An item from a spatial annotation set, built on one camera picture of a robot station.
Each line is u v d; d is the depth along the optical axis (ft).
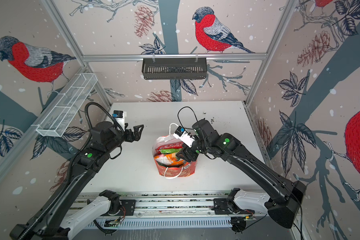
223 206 2.40
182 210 2.40
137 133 2.13
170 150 2.43
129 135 2.07
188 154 1.88
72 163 1.56
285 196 1.25
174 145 2.45
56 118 2.41
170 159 2.25
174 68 3.49
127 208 2.41
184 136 1.93
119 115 1.97
